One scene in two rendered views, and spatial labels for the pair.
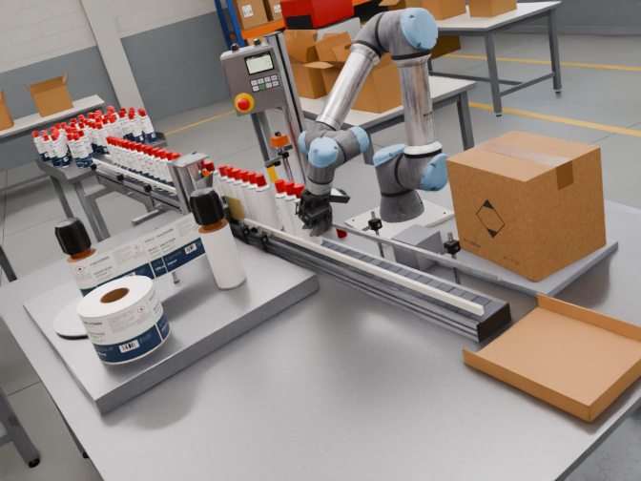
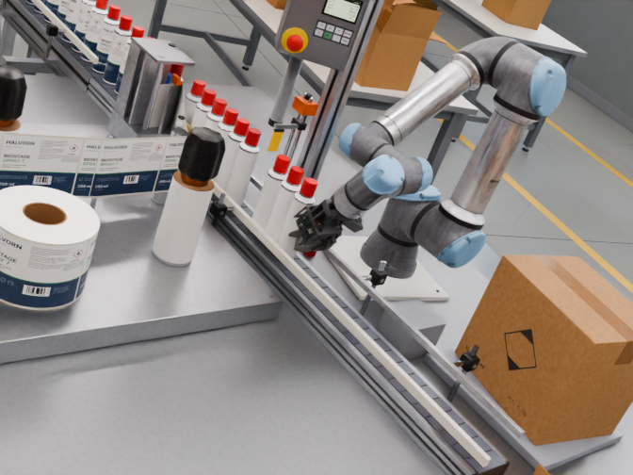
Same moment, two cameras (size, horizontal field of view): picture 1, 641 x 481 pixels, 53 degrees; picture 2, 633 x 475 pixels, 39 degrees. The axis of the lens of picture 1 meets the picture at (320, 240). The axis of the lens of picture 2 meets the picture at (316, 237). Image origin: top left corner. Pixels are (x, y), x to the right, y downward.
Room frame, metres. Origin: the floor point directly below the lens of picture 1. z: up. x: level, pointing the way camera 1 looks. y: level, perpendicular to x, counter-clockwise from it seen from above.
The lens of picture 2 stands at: (0.04, 0.51, 1.89)
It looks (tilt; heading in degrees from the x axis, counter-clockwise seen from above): 27 degrees down; 343
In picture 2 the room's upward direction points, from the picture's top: 21 degrees clockwise
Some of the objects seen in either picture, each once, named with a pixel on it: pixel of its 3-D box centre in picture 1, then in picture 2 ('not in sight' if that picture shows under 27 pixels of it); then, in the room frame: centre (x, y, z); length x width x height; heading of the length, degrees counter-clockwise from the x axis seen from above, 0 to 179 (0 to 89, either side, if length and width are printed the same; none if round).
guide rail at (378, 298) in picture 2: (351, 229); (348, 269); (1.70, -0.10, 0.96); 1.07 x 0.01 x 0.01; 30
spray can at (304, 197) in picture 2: (306, 216); (297, 219); (1.83, 0.02, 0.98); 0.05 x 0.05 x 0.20
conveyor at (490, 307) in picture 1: (295, 242); (252, 235); (1.93, 0.08, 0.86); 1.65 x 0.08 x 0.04; 30
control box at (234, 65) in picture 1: (256, 78); (322, 18); (2.07, 0.06, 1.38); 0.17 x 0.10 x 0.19; 85
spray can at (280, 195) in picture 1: (287, 210); (270, 195); (1.92, 0.08, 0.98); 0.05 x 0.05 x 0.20
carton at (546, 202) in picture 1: (524, 200); (558, 345); (1.53, -0.54, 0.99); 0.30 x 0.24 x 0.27; 21
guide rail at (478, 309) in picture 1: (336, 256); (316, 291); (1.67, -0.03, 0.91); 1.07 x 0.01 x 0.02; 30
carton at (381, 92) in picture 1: (376, 72); (379, 30); (3.78, -0.57, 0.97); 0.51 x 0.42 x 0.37; 114
